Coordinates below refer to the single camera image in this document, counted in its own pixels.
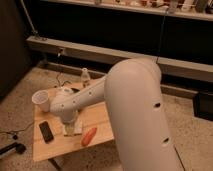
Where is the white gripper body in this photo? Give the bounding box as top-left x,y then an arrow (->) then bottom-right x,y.
63,121 -> 77,134

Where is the white sponge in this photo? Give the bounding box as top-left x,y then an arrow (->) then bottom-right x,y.
63,121 -> 83,136

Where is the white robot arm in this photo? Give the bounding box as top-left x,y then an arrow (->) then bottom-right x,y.
50,58 -> 181,171

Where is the wooden table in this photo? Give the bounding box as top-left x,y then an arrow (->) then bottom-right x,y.
33,102 -> 114,162

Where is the orange carrot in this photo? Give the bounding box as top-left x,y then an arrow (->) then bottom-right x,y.
81,127 -> 97,146

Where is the black smartphone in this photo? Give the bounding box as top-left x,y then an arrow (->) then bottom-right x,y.
39,121 -> 54,143

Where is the white paper cup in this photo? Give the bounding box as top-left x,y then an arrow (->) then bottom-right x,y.
32,90 -> 50,112

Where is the clear plastic bottle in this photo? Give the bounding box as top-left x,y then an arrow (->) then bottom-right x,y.
81,68 -> 91,87

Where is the black device on floor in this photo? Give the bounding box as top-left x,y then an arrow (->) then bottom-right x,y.
0,142 -> 26,155

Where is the metal stand pole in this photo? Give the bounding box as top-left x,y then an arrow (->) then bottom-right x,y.
20,0 -> 47,41

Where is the black floor cable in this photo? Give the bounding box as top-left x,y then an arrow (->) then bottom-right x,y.
0,121 -> 35,140

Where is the long wall shelf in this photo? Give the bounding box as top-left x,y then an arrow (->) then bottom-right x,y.
26,36 -> 213,83

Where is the hanging black cable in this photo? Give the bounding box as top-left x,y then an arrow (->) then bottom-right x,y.
155,7 -> 170,64

